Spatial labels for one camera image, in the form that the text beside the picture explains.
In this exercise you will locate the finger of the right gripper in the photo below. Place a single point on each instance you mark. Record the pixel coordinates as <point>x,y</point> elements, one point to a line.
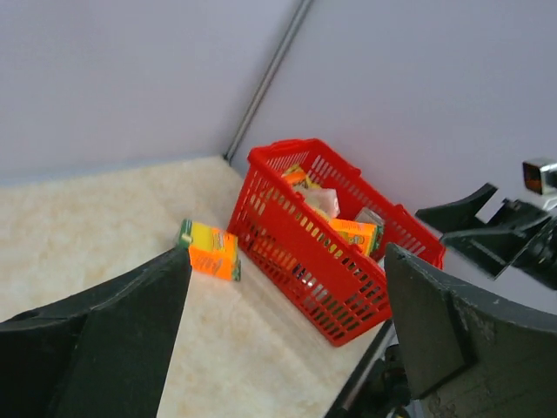
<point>459,215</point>

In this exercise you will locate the orange sponge pack on table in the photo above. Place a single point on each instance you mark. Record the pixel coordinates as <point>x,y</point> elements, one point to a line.
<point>212,251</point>

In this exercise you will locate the grey small box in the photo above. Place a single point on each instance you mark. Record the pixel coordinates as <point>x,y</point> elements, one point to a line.
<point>368,216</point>

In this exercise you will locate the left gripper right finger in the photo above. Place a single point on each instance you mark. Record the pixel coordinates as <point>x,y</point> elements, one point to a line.
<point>468,352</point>

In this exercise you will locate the red plastic basket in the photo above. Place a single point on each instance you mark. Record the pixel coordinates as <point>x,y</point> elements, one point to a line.
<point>341,291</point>

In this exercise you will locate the yellow bag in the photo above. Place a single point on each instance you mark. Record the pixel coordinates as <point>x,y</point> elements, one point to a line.
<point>298,179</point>

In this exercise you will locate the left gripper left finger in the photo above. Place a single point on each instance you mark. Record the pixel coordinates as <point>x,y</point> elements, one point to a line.
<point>103,352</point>

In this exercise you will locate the pink packet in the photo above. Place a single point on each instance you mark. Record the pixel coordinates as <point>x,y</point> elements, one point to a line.
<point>323,200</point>

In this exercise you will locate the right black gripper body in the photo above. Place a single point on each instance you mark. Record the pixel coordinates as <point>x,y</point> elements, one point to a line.
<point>519,235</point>

